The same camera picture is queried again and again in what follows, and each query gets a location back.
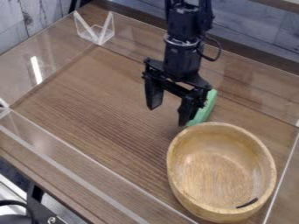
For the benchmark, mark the wooden bowl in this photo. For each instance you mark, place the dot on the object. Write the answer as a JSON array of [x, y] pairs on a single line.
[[222, 171]]

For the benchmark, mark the black table leg frame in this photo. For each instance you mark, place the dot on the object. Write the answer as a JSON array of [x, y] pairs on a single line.
[[38, 213]]

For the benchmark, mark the clear acrylic enclosure wall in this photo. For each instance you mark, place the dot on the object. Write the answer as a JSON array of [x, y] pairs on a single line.
[[78, 132]]

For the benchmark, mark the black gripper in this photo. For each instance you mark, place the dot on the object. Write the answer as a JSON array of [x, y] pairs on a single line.
[[175, 74]]

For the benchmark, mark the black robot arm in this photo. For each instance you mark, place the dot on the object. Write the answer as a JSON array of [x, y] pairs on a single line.
[[187, 21]]

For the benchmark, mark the green stick block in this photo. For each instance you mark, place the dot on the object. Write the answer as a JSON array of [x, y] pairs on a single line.
[[204, 112]]

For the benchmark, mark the clear acrylic corner bracket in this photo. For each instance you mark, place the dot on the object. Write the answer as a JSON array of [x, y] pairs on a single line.
[[95, 33]]

